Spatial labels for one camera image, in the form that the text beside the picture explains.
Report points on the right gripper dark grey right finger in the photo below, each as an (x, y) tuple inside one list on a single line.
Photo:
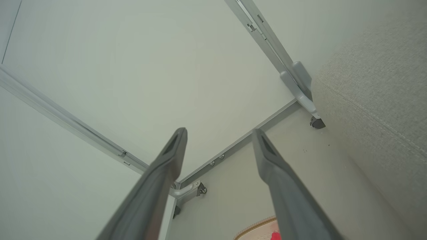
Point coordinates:
[(287, 200)]

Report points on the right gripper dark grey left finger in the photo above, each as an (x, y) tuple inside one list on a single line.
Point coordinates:
[(156, 186)]

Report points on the red garment with striped cuff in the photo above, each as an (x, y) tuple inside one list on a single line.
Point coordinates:
[(275, 236)]

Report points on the grey fabric sofa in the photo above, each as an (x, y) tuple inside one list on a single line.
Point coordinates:
[(377, 116)]

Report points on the curved grey partition foot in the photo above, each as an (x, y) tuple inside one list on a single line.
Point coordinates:
[(183, 191)]

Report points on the cream laundry basket, brown rim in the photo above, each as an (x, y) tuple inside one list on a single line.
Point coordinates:
[(257, 230)]

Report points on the black caster wheel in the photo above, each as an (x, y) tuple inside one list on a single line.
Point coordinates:
[(202, 190), (317, 123)]

